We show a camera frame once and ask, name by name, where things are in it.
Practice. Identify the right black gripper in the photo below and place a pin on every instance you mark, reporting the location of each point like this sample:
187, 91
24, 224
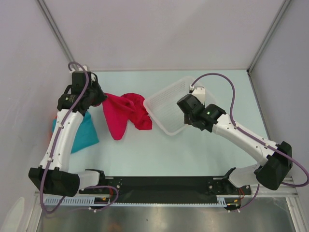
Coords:
186, 119

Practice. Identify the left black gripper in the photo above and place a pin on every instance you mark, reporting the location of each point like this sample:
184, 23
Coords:
102, 97

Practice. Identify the red t shirt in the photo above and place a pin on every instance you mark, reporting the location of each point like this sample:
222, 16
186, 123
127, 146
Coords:
118, 110

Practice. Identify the white plastic perforated basket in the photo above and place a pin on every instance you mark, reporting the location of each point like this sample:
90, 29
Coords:
162, 106

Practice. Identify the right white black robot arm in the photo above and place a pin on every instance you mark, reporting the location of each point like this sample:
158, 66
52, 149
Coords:
271, 167

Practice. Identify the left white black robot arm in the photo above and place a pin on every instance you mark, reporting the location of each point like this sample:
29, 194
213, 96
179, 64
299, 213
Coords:
52, 176

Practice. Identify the folded teal t shirt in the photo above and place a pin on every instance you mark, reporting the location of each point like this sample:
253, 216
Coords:
86, 134

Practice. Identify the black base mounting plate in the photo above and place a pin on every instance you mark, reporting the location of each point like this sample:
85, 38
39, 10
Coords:
172, 189

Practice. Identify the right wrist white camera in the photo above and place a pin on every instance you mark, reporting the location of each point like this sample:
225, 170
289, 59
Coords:
199, 93

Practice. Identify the wrist white camera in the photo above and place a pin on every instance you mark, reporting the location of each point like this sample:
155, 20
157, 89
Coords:
83, 68
199, 93

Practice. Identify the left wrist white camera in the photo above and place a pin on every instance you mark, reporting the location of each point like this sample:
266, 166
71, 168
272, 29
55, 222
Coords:
83, 68

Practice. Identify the white slotted cable duct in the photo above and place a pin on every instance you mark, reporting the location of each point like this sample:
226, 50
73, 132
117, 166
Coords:
97, 201

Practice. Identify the aluminium frame rail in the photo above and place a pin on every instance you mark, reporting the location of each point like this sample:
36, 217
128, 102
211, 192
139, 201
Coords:
282, 191

